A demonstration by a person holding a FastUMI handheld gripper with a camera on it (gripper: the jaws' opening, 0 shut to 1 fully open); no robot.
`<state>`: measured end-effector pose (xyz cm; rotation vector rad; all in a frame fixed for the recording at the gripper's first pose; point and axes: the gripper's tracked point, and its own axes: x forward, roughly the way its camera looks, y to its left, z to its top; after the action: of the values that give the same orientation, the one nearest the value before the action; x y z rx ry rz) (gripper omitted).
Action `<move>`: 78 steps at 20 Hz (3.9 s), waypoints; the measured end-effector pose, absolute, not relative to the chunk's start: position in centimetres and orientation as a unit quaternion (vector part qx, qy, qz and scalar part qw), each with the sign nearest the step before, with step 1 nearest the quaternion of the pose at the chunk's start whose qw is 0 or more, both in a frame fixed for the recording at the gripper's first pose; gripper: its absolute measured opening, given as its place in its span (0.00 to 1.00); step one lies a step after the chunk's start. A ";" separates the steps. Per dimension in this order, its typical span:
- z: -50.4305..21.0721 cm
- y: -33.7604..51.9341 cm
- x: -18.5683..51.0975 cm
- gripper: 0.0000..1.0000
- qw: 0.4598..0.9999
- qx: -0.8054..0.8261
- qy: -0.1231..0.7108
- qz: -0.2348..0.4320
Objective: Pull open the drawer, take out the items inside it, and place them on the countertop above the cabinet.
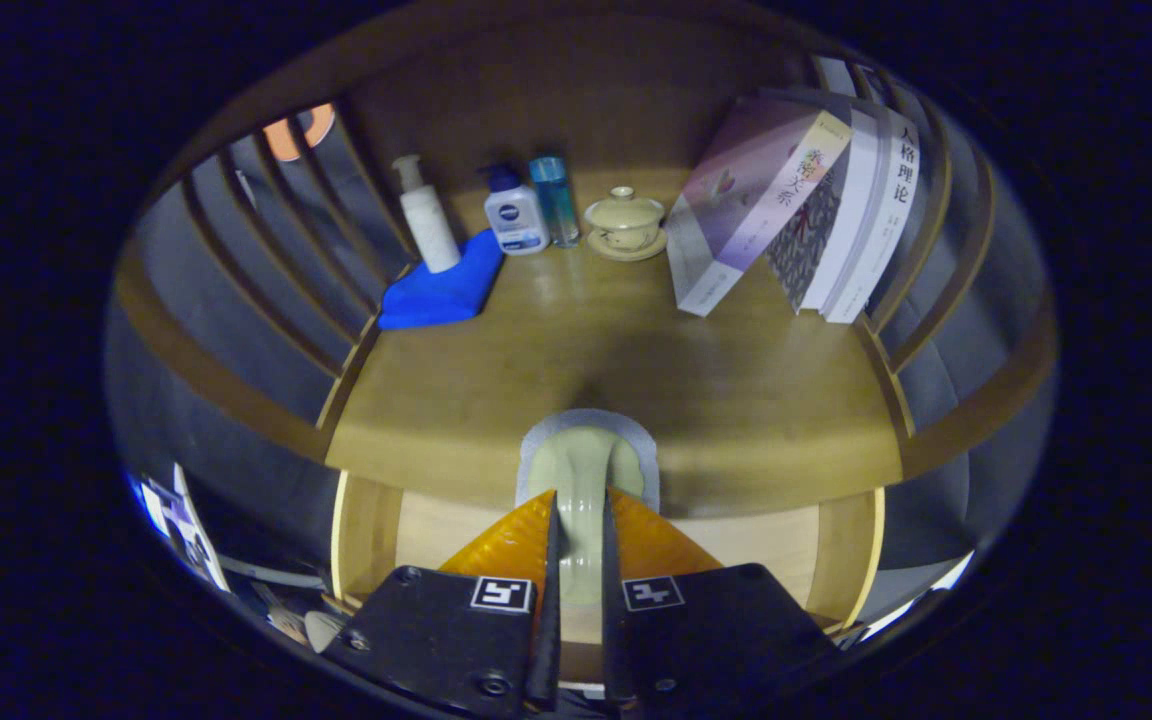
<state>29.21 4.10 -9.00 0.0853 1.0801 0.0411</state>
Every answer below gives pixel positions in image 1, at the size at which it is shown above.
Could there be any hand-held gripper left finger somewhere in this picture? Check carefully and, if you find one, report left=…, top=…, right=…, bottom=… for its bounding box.
left=319, top=488, right=563, bottom=719

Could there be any dark patterned book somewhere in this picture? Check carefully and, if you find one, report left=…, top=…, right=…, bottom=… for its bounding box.
left=764, top=150, right=855, bottom=313

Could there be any wooden countertop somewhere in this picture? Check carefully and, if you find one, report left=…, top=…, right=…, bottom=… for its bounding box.
left=324, top=165, right=905, bottom=519

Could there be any blue folded cloth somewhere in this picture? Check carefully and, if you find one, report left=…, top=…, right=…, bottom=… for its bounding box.
left=377, top=228, right=506, bottom=331

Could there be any white book with printed spine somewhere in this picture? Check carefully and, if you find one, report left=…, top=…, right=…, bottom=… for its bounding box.
left=824, top=112, right=922, bottom=324

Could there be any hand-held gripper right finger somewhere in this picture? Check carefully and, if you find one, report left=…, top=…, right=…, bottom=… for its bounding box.
left=600, top=486, right=844, bottom=719

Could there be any purple and white book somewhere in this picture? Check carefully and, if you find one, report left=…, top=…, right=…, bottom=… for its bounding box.
left=664, top=95, right=853, bottom=318

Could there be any white pump bottle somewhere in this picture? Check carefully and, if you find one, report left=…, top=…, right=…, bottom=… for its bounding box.
left=392, top=154, right=462, bottom=274

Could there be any white lotion bottle blue cap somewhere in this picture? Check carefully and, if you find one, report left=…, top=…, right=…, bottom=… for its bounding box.
left=481, top=163, right=551, bottom=256

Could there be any plain white book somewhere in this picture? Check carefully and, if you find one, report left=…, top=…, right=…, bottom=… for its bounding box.
left=801, top=105, right=887, bottom=313

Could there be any pale green grey-rimmed dish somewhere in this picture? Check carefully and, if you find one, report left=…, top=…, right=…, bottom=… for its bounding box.
left=516, top=408, right=661, bottom=606

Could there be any wooden cabinet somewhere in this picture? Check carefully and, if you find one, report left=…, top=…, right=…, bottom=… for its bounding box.
left=106, top=0, right=1062, bottom=641

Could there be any beige lidded tea cup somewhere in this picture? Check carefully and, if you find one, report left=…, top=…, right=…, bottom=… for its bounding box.
left=584, top=186, right=669, bottom=263

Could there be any slim teal bottle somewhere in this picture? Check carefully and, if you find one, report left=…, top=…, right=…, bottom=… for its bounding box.
left=528, top=155, right=581, bottom=249

